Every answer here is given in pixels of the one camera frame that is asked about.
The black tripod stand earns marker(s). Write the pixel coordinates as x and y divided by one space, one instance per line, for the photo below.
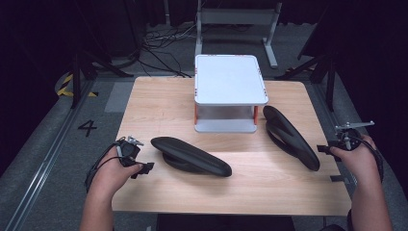
330 83
77 80

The white two-tier shoe rack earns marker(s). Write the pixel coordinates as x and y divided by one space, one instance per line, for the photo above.
229 78

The person's right hand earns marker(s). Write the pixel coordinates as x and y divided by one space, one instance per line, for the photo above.
362 163

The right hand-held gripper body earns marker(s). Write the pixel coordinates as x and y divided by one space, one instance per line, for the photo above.
349 139

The yellow and black tape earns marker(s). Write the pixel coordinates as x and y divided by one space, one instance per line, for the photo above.
65 91

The person's left hand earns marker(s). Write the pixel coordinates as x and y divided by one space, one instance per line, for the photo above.
110 173

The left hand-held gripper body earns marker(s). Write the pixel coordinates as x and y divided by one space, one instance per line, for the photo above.
130 149

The grey metal stand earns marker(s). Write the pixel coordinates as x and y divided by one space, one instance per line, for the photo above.
239 16

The black slipper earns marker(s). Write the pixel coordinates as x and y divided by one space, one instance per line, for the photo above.
293 138
192 157

